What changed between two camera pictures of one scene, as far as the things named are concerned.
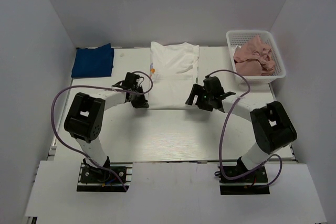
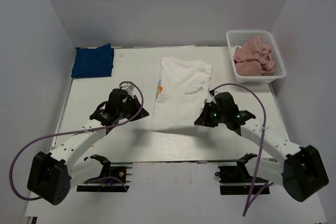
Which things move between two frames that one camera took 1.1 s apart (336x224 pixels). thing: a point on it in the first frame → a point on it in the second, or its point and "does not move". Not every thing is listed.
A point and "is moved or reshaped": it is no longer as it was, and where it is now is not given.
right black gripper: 198,90 → 203,120
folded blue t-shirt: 95,62 does not move
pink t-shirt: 254,58 does not move
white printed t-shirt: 174,70 is moved or reshaped
